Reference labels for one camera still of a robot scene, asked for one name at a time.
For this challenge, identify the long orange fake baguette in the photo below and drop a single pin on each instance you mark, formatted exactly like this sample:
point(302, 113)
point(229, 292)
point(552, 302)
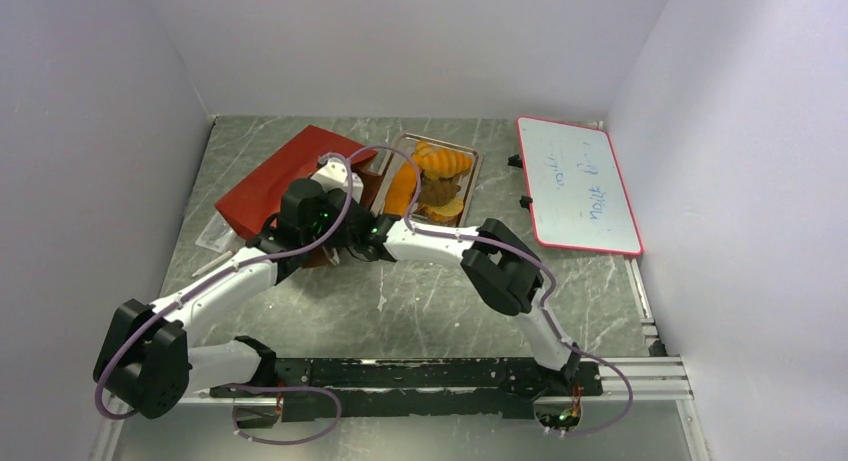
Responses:
point(401, 190)

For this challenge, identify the clear plastic packet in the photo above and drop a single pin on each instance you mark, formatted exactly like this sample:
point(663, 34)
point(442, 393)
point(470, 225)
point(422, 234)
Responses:
point(217, 235)

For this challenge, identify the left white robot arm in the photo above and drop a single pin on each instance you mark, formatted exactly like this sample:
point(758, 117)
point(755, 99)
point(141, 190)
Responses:
point(148, 359)

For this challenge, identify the dark fake bread loaf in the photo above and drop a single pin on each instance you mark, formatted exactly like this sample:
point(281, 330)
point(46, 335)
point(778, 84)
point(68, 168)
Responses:
point(438, 192)

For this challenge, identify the white stick on table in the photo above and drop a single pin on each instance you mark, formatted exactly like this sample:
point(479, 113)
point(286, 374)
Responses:
point(209, 266)

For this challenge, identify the red paper bag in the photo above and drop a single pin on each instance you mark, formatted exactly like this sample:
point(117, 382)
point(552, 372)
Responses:
point(246, 206)

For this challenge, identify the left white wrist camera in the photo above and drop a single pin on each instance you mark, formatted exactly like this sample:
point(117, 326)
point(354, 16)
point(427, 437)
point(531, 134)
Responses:
point(335, 174)

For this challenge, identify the black whiteboard clip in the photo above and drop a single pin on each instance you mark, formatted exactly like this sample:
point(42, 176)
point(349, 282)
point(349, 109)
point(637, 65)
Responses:
point(515, 161)
point(525, 202)

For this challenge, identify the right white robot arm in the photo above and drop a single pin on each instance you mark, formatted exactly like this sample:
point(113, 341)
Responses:
point(506, 274)

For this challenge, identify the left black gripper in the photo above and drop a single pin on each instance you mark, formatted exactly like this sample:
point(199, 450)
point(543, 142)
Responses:
point(325, 223)

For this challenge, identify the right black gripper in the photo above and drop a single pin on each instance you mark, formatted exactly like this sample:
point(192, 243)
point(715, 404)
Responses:
point(361, 250)

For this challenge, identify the pale fake bread slice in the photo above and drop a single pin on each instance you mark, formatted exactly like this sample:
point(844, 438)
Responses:
point(447, 213)

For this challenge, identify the orange fake croissant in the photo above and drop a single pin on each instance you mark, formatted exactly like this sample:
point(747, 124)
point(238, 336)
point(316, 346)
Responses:
point(442, 163)

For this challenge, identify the pink framed whiteboard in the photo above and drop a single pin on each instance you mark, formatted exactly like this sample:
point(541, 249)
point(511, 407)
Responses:
point(578, 198)

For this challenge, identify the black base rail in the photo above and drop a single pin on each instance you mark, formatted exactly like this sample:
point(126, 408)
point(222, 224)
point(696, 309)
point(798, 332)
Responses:
point(512, 387)

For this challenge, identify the silver metal tray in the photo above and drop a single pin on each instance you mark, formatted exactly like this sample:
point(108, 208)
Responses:
point(392, 162)

